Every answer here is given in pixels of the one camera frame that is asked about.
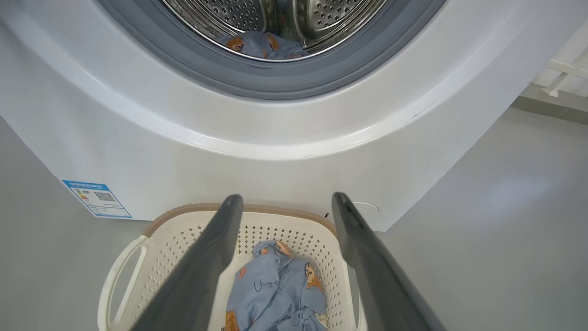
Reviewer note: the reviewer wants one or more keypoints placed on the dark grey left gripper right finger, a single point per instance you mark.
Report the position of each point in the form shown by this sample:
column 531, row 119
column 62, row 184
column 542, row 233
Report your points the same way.
column 376, row 276

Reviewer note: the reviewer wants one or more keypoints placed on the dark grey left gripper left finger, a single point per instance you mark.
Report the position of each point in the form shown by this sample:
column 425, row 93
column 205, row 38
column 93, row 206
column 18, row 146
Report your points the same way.
column 202, row 266

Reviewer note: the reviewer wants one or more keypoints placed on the blue cartoon print garment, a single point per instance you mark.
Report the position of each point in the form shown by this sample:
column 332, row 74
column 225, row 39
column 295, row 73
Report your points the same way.
column 275, row 294
column 257, row 46

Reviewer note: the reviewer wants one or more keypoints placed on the white front-load washing machine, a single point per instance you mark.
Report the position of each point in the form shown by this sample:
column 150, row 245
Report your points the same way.
column 294, row 174

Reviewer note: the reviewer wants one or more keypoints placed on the stainless steel washing machine drum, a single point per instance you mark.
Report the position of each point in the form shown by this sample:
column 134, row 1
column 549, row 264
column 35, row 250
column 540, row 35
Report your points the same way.
column 321, row 18

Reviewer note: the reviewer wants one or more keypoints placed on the cream perforated laundry basket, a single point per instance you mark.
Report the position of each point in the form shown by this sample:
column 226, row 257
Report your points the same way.
column 156, row 257

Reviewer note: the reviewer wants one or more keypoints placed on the round white filter cover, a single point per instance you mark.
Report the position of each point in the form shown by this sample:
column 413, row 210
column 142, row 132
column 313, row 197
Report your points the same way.
column 367, row 208

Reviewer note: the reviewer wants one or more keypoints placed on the blue energy label sticker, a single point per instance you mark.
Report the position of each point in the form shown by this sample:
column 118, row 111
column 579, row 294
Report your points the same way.
column 97, row 199

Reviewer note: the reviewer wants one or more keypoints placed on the white metal railing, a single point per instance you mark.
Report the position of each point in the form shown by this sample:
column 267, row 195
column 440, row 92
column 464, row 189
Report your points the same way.
column 565, row 73

